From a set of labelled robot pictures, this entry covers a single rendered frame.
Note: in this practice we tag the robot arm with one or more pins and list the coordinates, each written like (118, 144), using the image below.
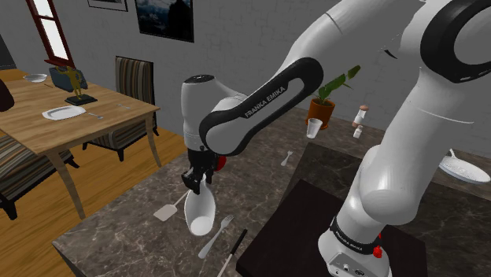
(399, 115)

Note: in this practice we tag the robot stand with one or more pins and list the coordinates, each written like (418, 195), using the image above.
(291, 230)

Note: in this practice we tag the striped chair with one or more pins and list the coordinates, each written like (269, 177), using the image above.
(134, 78)
(23, 168)

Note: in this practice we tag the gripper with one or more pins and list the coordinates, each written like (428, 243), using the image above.
(201, 159)

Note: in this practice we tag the potted green plant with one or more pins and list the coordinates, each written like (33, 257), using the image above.
(320, 111)

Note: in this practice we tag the silver fork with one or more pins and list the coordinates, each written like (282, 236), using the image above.
(216, 236)

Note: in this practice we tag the black and white stick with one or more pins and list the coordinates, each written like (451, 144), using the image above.
(234, 249)

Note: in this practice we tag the white pan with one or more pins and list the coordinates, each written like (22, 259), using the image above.
(462, 170)

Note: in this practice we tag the red round object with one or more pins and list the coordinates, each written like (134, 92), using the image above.
(221, 163)

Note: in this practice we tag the white shaker with brown cap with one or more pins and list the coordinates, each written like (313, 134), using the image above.
(360, 116)

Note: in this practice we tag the small white bottle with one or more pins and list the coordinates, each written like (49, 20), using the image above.
(357, 132)

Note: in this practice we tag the red framed window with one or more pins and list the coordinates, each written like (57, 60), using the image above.
(53, 36)

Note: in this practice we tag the white bowl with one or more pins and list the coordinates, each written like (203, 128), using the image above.
(200, 211)

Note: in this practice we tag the white spatula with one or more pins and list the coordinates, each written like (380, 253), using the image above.
(165, 212)

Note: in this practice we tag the wooden dining table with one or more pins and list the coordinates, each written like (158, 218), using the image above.
(76, 132)

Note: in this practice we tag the framed wall picture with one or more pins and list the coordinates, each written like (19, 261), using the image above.
(109, 4)

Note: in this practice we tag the small white fork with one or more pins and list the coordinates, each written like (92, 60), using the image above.
(286, 159)

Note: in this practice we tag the dark landscape wall picture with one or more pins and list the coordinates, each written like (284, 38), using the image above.
(165, 17)

